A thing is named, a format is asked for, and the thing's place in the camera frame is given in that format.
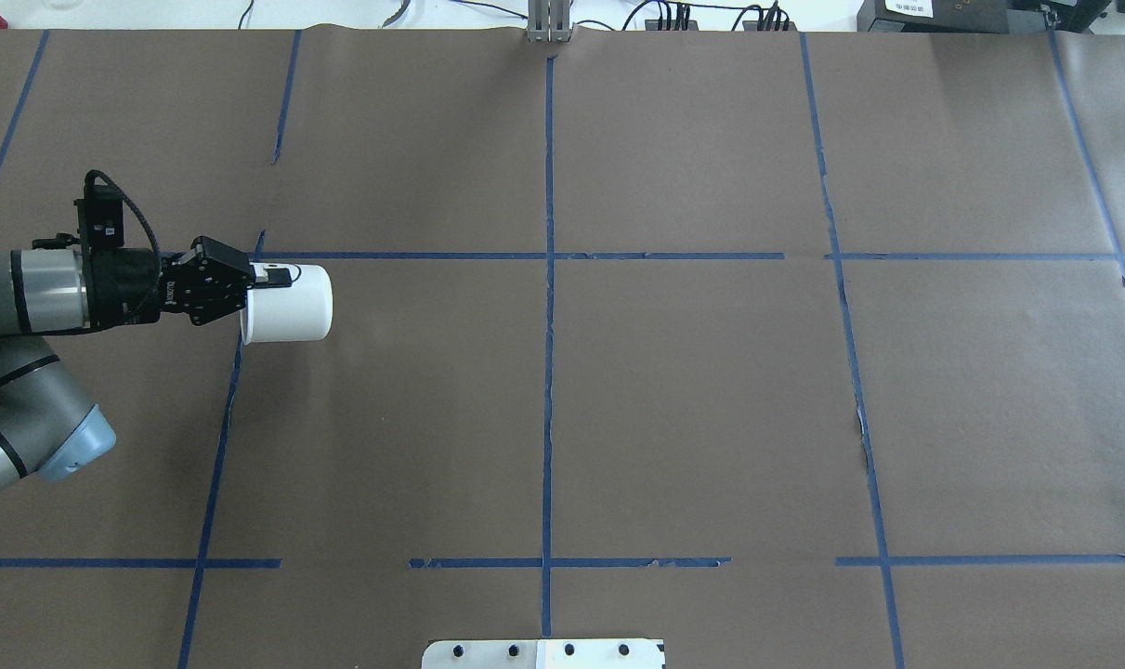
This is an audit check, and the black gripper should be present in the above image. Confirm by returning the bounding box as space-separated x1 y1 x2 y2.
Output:
158 236 294 326

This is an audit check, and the white smiley mug black handle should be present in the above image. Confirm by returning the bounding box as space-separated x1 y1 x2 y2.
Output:
240 262 334 346

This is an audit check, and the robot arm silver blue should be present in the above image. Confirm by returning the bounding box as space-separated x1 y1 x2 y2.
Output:
0 234 300 491

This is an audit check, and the brown paper table cover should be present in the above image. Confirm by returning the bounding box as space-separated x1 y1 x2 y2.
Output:
0 25 1125 668

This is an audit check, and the black box with label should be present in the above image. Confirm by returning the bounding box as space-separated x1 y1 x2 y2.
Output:
856 1 1010 34

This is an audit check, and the aluminium frame post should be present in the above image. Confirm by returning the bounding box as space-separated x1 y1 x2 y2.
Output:
527 0 574 44

